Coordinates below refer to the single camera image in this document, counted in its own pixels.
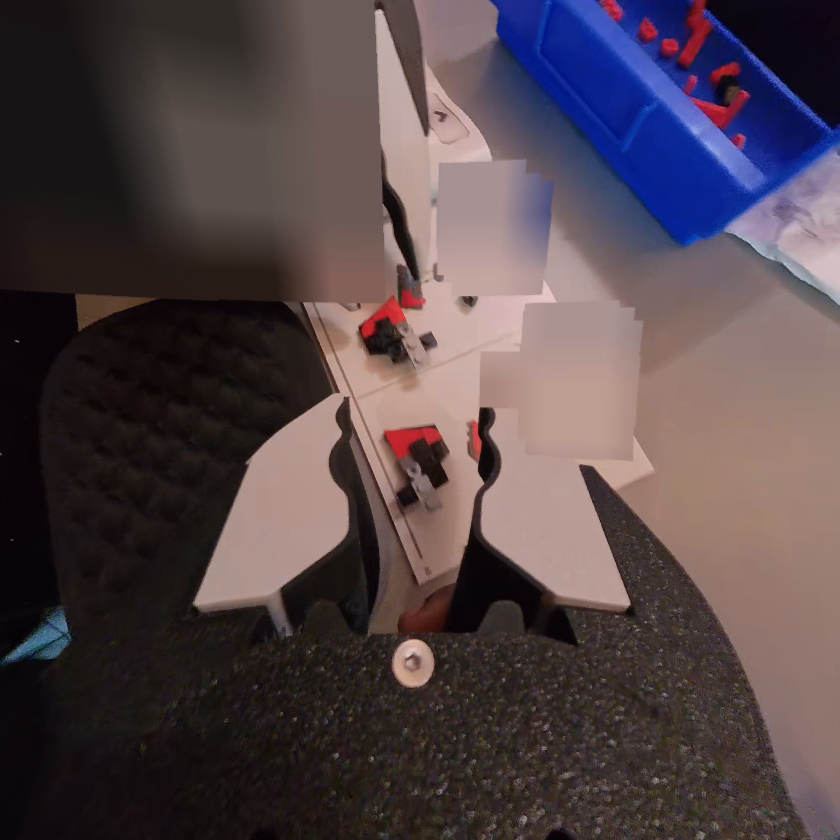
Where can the black padded chair seat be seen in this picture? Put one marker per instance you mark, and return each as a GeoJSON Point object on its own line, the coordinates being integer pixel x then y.
{"type": "Point", "coordinates": [164, 426]}

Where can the red and black brick assembly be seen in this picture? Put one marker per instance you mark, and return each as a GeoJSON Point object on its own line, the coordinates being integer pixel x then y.
{"type": "Point", "coordinates": [413, 298]}

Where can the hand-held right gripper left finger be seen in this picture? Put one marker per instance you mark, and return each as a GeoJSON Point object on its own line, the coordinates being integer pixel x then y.
{"type": "Point", "coordinates": [275, 512]}

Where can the small red brick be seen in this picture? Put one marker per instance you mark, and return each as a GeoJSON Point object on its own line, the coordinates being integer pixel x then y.
{"type": "Point", "coordinates": [474, 439]}

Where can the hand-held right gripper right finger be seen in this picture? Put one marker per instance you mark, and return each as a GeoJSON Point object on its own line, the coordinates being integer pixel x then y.
{"type": "Point", "coordinates": [544, 538]}

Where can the pile of red bricks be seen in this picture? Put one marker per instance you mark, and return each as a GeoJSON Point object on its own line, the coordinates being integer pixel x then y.
{"type": "Point", "coordinates": [695, 39]}

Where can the white instruction booklet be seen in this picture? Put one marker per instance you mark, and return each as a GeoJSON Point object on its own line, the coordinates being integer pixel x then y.
{"type": "Point", "coordinates": [446, 394]}

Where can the small clear plastic bag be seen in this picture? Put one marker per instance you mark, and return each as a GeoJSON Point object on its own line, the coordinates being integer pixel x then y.
{"type": "Point", "coordinates": [453, 128]}

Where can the blue plastic bin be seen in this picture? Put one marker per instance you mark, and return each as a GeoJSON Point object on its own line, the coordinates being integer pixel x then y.
{"type": "Point", "coordinates": [590, 85]}

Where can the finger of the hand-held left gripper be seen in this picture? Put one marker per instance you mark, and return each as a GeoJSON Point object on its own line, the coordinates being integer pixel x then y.
{"type": "Point", "coordinates": [403, 144]}

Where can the person's right hand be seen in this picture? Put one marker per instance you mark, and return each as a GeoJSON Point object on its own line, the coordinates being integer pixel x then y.
{"type": "Point", "coordinates": [430, 610]}

